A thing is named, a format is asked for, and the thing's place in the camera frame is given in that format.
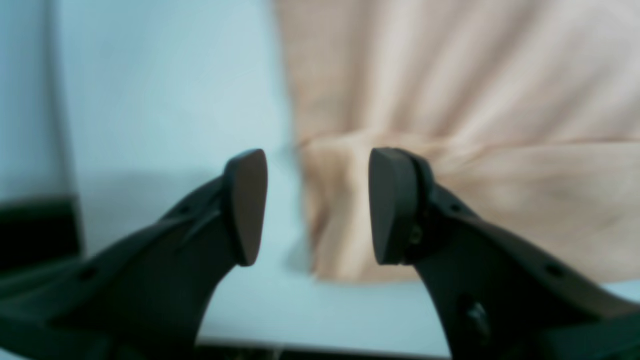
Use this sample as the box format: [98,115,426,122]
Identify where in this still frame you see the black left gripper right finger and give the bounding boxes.
[368,147,640,360]

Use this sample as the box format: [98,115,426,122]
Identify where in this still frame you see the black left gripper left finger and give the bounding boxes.
[1,149,268,360]

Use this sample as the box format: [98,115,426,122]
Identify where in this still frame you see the peach orange T-shirt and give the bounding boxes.
[273,0,640,283]

